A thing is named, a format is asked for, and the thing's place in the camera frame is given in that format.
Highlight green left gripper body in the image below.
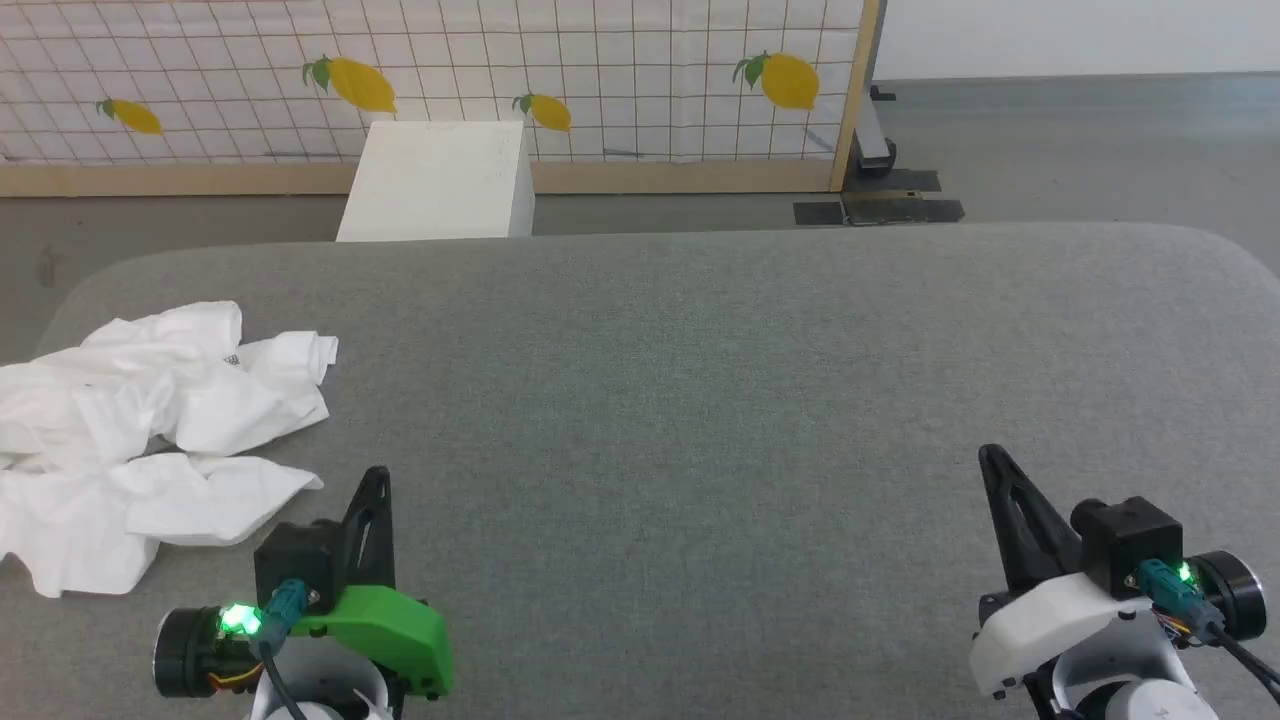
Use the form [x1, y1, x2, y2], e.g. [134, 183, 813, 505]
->
[288, 585, 454, 698]

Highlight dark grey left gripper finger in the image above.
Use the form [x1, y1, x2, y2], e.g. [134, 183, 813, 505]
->
[334, 466, 397, 592]

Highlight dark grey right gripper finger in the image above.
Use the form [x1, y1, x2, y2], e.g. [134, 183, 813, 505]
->
[977, 444, 1088, 594]

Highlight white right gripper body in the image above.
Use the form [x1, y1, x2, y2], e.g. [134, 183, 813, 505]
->
[967, 571, 1167, 698]

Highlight white long-sleeve shirt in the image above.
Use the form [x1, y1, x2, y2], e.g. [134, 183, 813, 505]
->
[0, 301, 339, 598]

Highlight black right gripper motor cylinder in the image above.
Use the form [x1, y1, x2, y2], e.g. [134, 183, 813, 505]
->
[1188, 550, 1267, 642]

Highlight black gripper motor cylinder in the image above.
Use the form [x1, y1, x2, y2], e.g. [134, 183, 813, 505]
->
[153, 605, 263, 700]
[1188, 550, 1267, 642]

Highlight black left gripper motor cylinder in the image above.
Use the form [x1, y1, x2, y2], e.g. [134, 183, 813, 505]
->
[153, 605, 263, 700]

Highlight white rectangular box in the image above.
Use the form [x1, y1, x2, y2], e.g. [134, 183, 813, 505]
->
[335, 121, 537, 243]

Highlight grey fabric sofa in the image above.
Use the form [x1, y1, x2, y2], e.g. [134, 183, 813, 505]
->
[0, 222, 1280, 720]

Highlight large black floor plate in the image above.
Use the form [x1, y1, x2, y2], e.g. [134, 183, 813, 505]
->
[842, 169, 966, 226]

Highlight lemon-print grid partition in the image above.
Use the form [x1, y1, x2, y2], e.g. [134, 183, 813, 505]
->
[0, 0, 885, 199]

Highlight grey metal support leg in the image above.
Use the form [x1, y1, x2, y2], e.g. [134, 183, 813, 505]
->
[852, 84, 898, 178]

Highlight lemon print grid partition panel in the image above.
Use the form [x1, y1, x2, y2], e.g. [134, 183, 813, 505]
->
[0, 0, 867, 167]

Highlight black left cable teal plug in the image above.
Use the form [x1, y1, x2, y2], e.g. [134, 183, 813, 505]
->
[256, 579, 313, 720]

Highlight black cable teal plug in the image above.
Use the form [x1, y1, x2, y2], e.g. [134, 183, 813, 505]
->
[1134, 559, 1280, 703]
[256, 579, 313, 720]

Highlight black right cable teal plug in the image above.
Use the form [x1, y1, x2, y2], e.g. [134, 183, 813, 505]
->
[1134, 559, 1280, 703]

